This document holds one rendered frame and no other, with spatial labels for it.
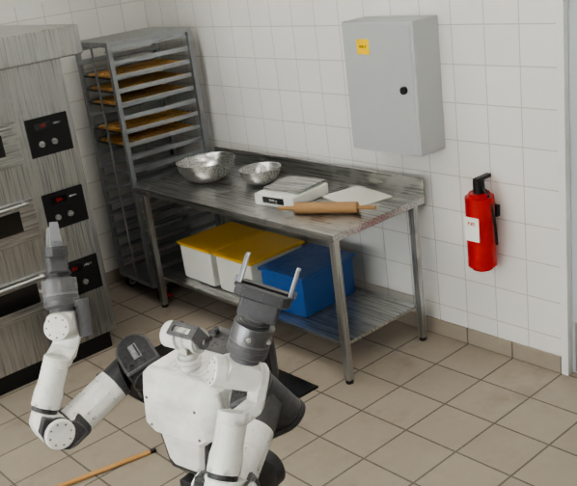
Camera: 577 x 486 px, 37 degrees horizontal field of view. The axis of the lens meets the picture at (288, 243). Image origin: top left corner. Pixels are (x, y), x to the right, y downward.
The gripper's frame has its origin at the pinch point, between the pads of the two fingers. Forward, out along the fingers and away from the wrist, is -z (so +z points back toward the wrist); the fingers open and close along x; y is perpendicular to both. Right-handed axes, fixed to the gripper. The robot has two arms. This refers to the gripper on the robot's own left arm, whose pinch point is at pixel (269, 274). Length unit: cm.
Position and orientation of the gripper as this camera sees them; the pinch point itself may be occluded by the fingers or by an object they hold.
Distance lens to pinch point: 176.0
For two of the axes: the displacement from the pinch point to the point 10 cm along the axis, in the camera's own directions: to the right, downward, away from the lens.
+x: -9.5, -3.0, 0.4
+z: -2.8, 9.3, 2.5
